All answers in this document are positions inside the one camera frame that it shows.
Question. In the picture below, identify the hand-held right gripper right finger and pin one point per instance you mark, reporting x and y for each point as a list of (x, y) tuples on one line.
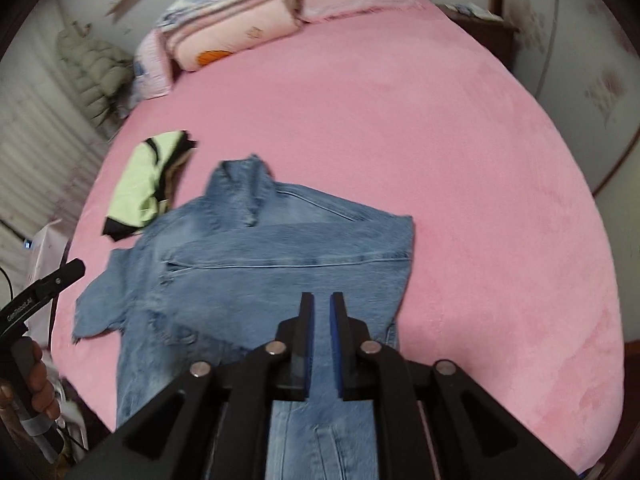
[(337, 345)]

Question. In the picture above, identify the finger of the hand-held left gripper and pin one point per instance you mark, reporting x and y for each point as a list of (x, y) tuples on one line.
[(60, 280)]

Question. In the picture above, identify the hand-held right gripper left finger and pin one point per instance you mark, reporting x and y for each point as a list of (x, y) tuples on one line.
[(308, 340)]

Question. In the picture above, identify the blue denim jacket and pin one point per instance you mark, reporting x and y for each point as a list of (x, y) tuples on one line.
[(280, 260)]

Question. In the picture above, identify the folded green and black clothes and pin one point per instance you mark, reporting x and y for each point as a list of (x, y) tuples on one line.
[(137, 180)]

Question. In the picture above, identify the person's left hand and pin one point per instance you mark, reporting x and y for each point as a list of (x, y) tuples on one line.
[(42, 385)]

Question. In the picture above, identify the white box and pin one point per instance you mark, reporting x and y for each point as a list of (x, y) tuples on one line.
[(47, 245)]

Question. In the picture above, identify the white curtain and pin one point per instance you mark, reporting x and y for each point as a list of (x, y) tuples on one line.
[(35, 150)]

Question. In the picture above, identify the grey-green puffer jacket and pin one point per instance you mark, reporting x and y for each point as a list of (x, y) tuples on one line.
[(95, 75)]

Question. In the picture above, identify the pink bed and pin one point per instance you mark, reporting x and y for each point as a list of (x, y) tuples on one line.
[(450, 160)]

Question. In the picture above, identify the pink cartoon print pillow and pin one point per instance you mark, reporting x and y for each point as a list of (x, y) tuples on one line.
[(150, 70)]

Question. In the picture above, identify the folded pink printed quilt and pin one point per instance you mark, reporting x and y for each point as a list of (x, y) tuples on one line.
[(230, 25)]

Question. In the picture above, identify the dark wooden nightstand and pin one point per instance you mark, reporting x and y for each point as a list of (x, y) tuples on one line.
[(485, 35)]

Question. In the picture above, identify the papers on nightstand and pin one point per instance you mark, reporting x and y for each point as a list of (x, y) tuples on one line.
[(472, 10)]

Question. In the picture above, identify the white floral wardrobe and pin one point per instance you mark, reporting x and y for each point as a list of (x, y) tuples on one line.
[(575, 35)]

